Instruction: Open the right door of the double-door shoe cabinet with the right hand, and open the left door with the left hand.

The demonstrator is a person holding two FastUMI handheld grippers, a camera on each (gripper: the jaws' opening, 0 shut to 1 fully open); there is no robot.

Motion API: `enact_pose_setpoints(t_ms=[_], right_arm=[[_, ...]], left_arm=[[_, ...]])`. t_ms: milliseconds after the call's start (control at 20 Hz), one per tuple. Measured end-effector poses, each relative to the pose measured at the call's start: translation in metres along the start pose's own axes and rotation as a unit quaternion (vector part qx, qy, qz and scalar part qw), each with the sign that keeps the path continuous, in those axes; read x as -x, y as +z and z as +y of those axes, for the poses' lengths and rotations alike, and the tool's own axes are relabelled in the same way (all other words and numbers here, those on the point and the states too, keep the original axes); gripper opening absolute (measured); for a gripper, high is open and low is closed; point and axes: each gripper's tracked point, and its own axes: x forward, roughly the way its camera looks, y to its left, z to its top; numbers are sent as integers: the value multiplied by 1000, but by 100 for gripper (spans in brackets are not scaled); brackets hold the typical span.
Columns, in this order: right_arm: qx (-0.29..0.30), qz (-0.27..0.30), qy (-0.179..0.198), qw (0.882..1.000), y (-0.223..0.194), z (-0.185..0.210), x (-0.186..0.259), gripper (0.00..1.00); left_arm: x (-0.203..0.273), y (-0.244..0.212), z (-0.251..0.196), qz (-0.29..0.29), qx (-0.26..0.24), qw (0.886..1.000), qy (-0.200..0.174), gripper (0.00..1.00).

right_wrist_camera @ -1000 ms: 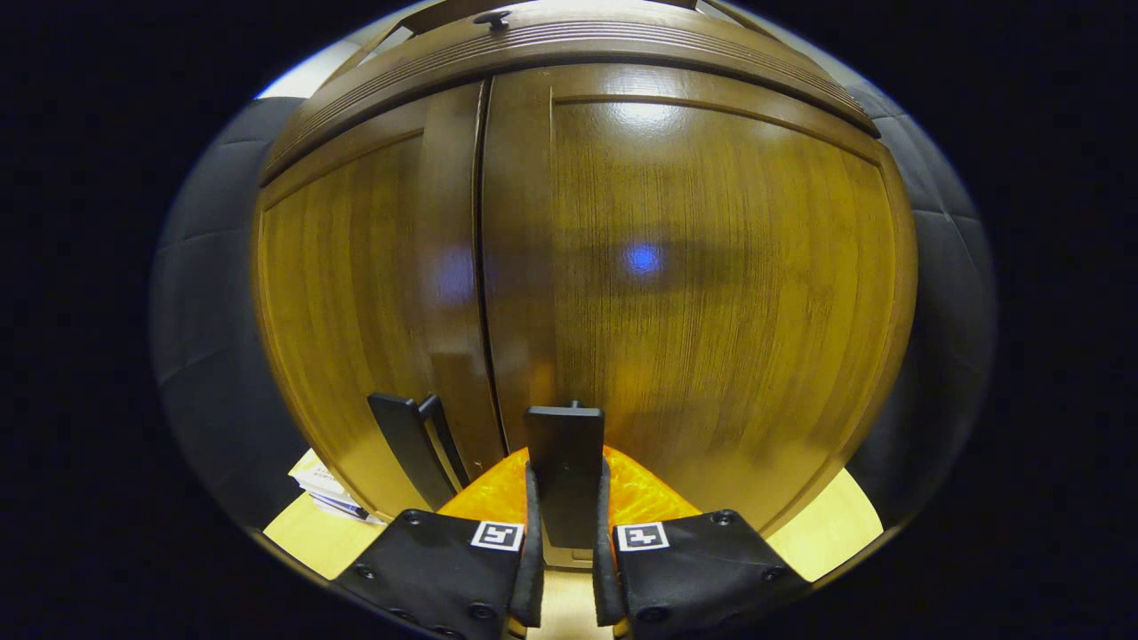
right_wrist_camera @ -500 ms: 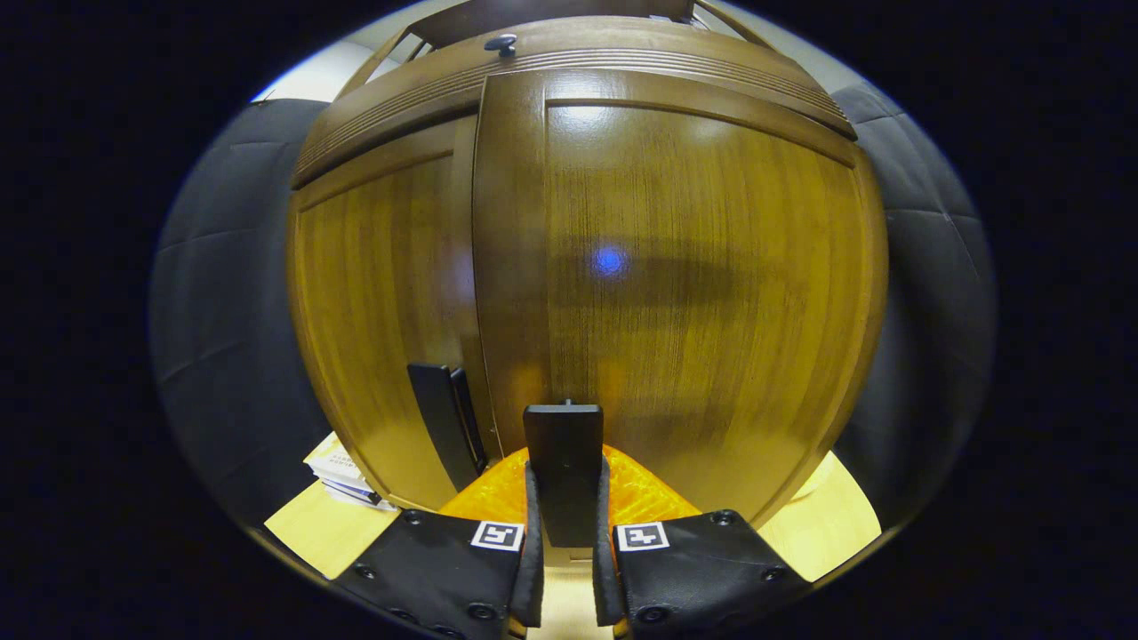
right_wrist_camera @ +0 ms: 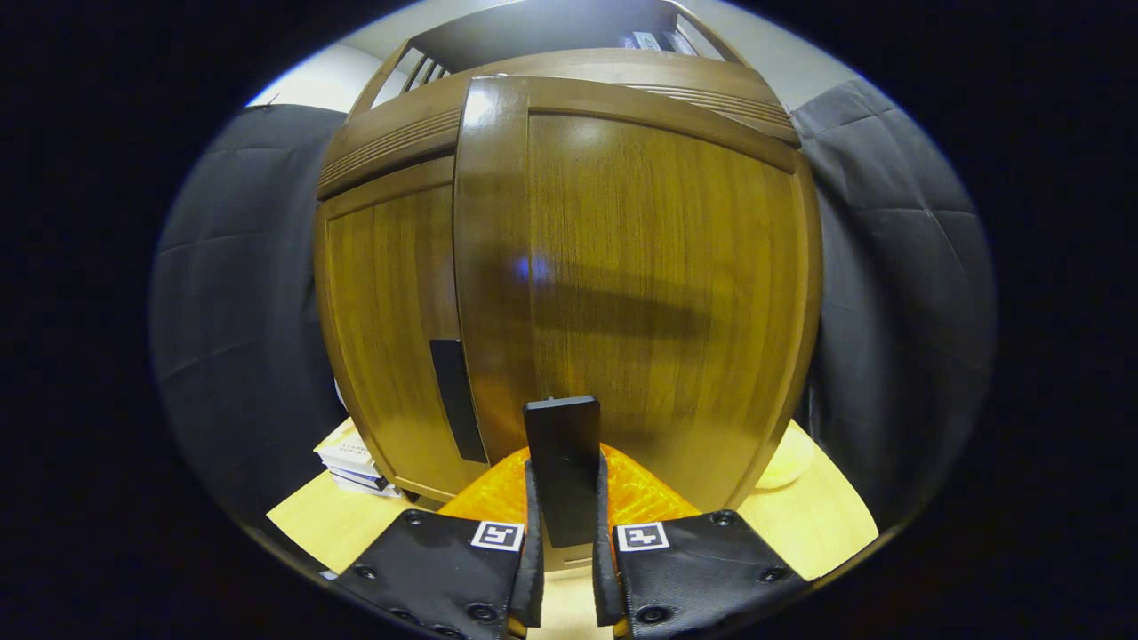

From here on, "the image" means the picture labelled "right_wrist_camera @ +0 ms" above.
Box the black door handle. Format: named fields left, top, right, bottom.
left=429, top=338, right=489, bottom=465
left=523, top=396, right=602, bottom=548

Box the wooden shoe cabinet door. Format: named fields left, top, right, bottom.
left=316, top=156, right=490, bottom=503
left=453, top=76, right=823, bottom=515

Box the small stack of books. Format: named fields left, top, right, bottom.
left=313, top=418, right=401, bottom=497

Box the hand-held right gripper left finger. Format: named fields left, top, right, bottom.
left=333, top=449, right=545, bottom=640

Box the wooden double-door shoe cabinet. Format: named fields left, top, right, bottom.
left=313, top=0, right=823, bottom=534

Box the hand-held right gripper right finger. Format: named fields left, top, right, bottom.
left=591, top=449, right=810, bottom=640

